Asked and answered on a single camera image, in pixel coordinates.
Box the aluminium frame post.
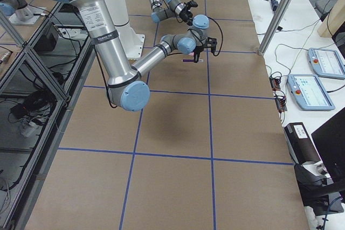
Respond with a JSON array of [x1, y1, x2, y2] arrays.
[[258, 0, 291, 56]]

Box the small circuit board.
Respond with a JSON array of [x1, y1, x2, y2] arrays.
[[269, 77, 281, 91]]

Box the wooden board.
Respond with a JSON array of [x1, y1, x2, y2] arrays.
[[318, 0, 344, 38]]

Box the black computer monitor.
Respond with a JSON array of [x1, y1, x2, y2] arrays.
[[312, 108, 344, 182]]

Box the purple highlighter pen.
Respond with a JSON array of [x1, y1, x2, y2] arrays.
[[182, 59, 204, 63]]

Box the blue teach pendant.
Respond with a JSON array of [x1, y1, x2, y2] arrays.
[[287, 74, 335, 111], [307, 48, 344, 80]]

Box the near blue teach pendant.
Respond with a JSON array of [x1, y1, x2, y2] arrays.
[[287, 74, 335, 111]]

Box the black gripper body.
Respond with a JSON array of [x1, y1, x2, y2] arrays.
[[178, 4, 193, 25], [193, 45, 205, 55]]

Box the black box with label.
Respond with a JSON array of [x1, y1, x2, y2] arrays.
[[284, 122, 321, 165]]

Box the far blue teach pendant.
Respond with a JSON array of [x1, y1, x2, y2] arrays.
[[307, 48, 344, 80]]

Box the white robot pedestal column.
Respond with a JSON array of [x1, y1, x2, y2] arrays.
[[105, 0, 145, 59]]

